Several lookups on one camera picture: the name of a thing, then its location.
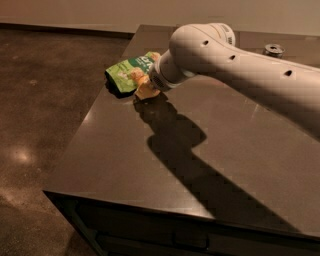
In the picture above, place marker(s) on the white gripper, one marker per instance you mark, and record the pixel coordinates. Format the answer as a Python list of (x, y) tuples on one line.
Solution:
[(159, 76)]

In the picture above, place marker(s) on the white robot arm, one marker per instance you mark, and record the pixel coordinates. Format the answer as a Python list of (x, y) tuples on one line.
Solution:
[(287, 88)]

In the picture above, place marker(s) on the green rice chip bag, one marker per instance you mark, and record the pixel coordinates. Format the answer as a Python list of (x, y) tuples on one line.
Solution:
[(120, 77)]

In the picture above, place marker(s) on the silver drink can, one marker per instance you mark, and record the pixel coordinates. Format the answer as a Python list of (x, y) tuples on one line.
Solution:
[(273, 50)]

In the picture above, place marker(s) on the dark cabinet drawer front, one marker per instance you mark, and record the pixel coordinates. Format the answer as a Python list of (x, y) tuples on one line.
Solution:
[(118, 230)]

